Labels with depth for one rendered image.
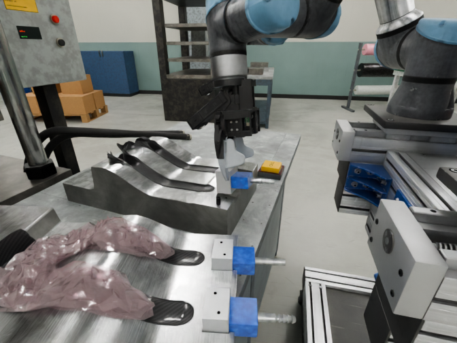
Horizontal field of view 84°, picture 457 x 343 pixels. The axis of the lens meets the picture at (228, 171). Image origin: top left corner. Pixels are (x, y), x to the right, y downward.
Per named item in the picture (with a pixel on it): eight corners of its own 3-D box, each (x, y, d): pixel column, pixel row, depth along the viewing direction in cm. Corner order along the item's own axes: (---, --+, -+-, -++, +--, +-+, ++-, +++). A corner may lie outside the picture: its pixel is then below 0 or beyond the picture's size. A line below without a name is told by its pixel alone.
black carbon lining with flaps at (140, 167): (232, 174, 75) (232, 143, 70) (209, 203, 61) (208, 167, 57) (134, 158, 86) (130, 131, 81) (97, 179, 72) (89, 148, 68)
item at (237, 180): (277, 189, 59) (276, 167, 58) (273, 197, 55) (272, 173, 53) (224, 186, 64) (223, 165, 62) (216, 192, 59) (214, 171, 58)
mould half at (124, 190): (256, 188, 81) (258, 149, 75) (227, 241, 59) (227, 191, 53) (128, 165, 97) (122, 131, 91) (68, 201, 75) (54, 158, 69)
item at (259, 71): (271, 105, 582) (275, 61, 542) (268, 128, 414) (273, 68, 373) (241, 103, 593) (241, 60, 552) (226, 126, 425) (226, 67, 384)
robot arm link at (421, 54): (422, 78, 61) (443, 12, 55) (390, 73, 73) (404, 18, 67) (471, 78, 62) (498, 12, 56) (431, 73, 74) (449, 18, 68)
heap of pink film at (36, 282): (178, 242, 50) (175, 209, 47) (147, 333, 34) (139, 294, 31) (52, 237, 52) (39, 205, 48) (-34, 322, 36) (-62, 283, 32)
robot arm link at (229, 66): (203, 58, 50) (219, 62, 57) (206, 82, 51) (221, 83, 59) (239, 52, 47) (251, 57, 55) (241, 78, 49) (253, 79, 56)
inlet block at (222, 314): (290, 314, 40) (294, 291, 38) (296, 348, 36) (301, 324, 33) (207, 310, 41) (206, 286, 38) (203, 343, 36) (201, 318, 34)
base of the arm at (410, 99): (434, 109, 76) (447, 73, 72) (464, 122, 63) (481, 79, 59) (379, 106, 79) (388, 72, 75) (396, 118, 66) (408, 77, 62)
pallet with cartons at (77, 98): (108, 111, 520) (100, 73, 488) (87, 122, 447) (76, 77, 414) (51, 111, 524) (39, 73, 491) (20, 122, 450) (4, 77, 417)
